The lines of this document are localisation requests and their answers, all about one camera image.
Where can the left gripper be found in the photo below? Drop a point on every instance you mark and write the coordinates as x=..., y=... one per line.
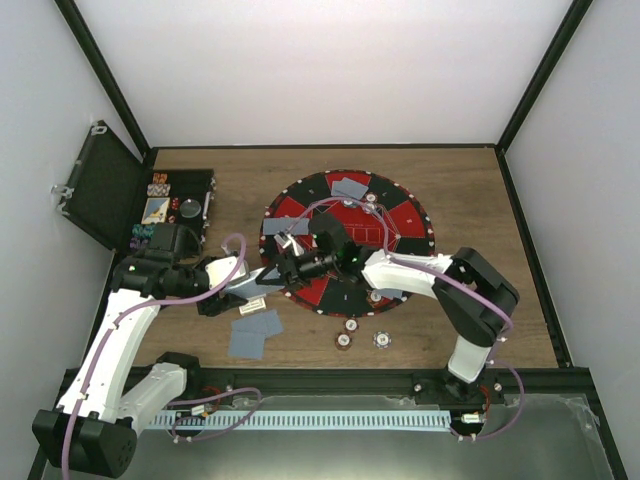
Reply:
x=216, y=305

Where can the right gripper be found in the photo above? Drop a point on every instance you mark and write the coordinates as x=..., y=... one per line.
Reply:
x=290, y=269

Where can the blue orange chip top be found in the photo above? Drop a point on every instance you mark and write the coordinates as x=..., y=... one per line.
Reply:
x=369, y=208

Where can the orange black chip bottom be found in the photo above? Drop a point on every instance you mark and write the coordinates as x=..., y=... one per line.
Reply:
x=374, y=298

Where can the dealt blue card top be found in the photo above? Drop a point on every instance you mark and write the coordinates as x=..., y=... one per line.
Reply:
x=337, y=191

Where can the dealt blue card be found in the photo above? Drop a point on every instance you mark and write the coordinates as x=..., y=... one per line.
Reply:
x=337, y=191
x=273, y=226

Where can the blue backed card deck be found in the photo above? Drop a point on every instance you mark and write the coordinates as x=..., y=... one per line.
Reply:
x=247, y=288

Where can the orange black chip stack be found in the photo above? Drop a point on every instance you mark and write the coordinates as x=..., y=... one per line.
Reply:
x=343, y=341

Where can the dropped blue card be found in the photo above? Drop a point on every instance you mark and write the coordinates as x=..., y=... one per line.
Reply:
x=248, y=345
x=267, y=323

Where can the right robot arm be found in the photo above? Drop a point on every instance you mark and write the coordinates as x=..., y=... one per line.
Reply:
x=475, y=297

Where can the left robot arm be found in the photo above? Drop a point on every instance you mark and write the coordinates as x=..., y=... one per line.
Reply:
x=96, y=423

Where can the round red black poker mat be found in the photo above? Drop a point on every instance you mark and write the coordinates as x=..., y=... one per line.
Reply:
x=410, y=227

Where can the purple chips in case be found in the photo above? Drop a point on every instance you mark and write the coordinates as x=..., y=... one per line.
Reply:
x=137, y=244

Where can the green chips in case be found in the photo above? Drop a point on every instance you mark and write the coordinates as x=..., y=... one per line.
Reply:
x=143, y=231

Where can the card deck in case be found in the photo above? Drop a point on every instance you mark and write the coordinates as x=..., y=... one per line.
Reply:
x=155, y=210

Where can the clear round dealer button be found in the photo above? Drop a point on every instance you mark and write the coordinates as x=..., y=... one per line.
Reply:
x=190, y=208

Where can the red dice in case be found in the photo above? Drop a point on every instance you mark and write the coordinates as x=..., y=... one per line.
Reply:
x=173, y=210

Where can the black poker case tray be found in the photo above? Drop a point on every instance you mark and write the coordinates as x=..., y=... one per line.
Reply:
x=172, y=196

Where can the orange chips in case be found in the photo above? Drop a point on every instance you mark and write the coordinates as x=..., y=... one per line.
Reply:
x=159, y=185

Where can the white playing card box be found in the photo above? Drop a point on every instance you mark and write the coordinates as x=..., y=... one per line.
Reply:
x=252, y=306

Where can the black poker case lid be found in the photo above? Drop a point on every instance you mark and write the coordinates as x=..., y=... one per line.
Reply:
x=103, y=189

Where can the chrome case handle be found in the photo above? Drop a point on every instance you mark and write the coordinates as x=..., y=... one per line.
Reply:
x=206, y=204

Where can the black aluminium front rail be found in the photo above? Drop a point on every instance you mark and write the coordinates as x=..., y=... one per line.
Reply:
x=427, y=385

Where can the light blue slotted cable duct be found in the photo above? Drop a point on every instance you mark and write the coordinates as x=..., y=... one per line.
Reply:
x=367, y=420

